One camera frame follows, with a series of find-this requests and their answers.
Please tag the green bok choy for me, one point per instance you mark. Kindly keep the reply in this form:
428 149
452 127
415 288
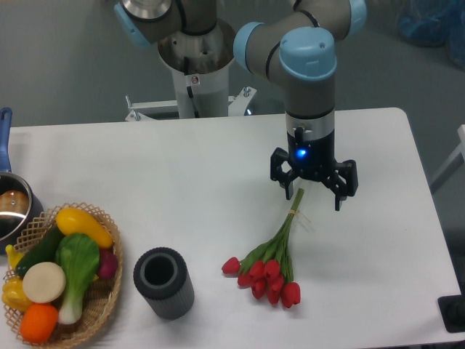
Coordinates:
79 257

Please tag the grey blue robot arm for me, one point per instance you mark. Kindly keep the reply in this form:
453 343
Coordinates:
296 54

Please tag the dark grey ribbed vase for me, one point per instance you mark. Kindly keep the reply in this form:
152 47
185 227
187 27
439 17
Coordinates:
161 276

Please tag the orange fruit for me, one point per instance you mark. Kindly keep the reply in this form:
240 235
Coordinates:
38 323

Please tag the white furniture leg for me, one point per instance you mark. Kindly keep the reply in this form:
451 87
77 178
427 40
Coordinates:
450 165

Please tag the beige round disc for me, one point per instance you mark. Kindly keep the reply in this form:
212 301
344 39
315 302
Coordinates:
44 282

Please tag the yellow banana tip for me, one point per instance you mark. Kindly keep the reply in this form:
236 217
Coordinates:
13 256

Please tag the dark green cucumber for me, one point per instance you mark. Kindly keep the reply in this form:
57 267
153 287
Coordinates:
43 251

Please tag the blue plastic bag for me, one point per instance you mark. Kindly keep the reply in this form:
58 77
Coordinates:
433 24

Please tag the blue handled saucepan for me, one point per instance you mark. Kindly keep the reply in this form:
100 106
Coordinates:
19 204

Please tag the red tulip bouquet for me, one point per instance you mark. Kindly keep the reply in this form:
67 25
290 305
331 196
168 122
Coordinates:
268 269

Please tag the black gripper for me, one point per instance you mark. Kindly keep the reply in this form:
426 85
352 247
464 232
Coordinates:
314 160

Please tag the woven wicker basket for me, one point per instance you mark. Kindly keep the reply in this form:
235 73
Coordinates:
99 300

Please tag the yellow squash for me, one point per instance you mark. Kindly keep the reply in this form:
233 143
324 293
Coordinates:
72 220

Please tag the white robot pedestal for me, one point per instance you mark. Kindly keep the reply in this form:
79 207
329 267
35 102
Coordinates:
199 67

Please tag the yellow bell pepper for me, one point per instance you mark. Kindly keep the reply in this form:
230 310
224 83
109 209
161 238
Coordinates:
14 296

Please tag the red radish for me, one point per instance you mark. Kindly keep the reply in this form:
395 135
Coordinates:
108 265

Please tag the black device at edge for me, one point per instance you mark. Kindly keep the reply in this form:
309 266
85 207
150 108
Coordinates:
452 312

